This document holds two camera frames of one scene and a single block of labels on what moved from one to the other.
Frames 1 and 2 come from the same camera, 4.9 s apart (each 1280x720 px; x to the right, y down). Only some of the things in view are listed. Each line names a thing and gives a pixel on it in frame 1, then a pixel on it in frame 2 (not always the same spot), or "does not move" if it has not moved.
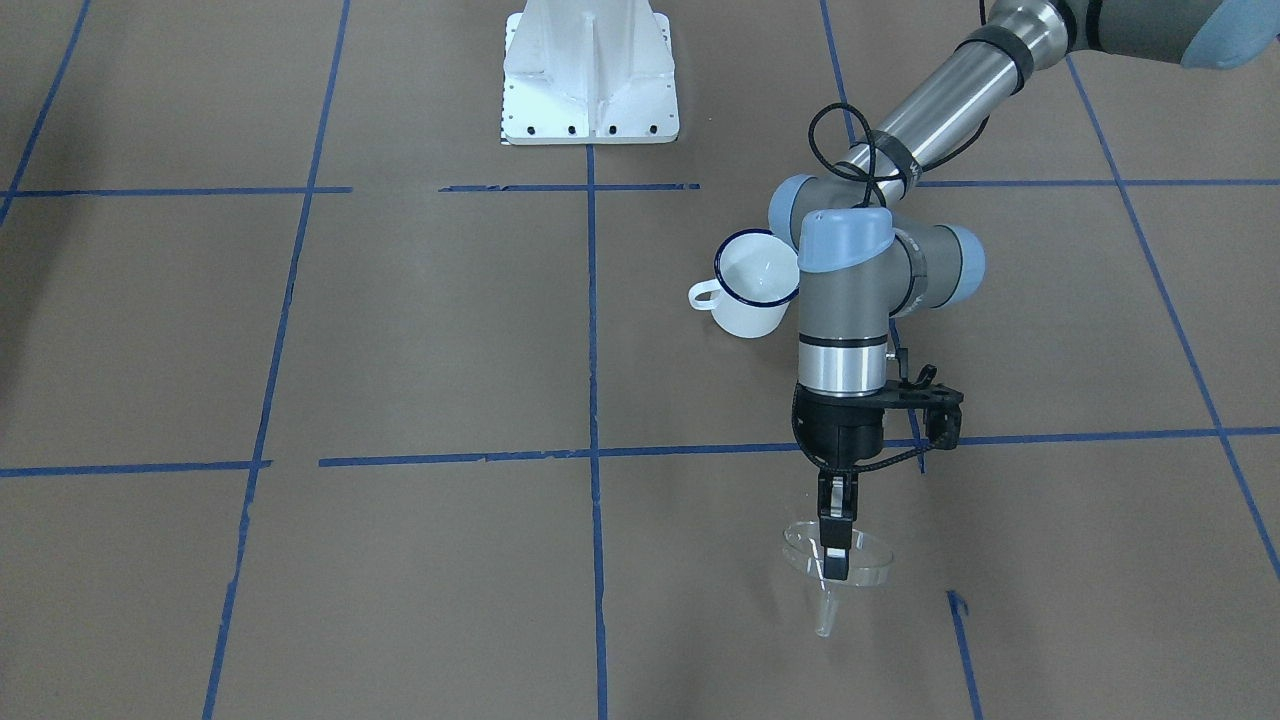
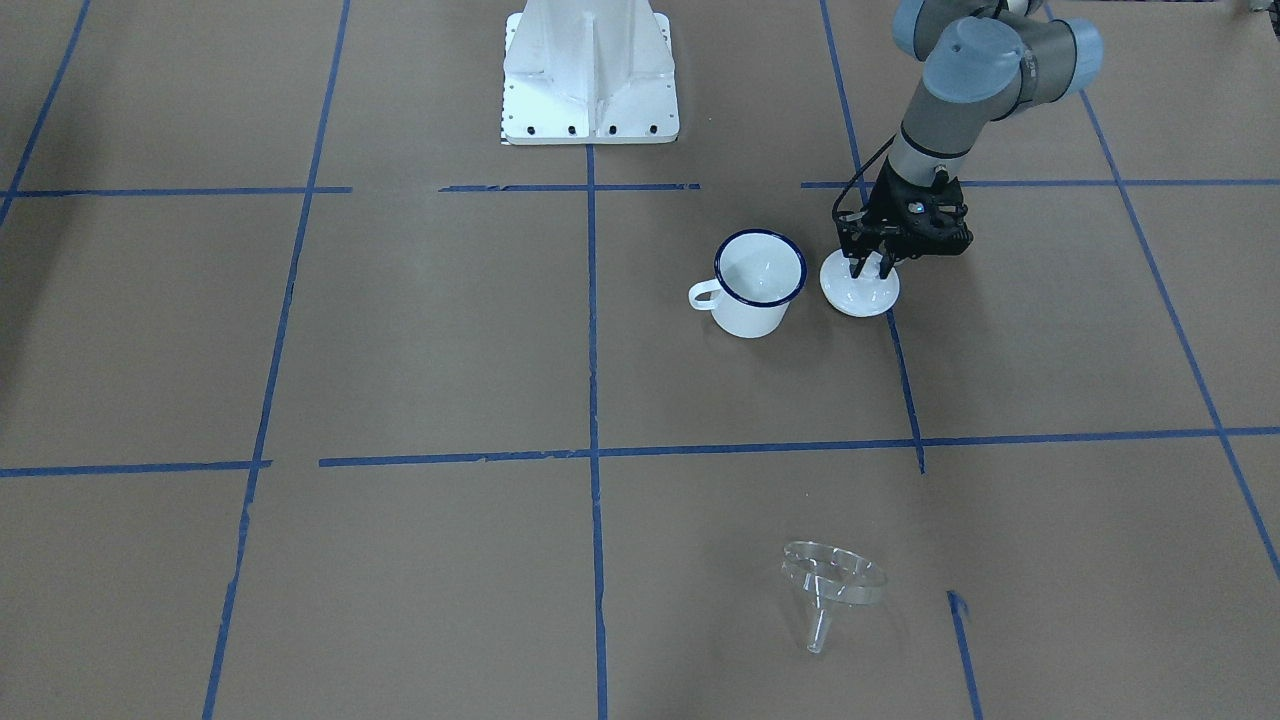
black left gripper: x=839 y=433 -> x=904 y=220
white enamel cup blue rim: x=757 y=276 does not move
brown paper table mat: x=322 y=400 does not move
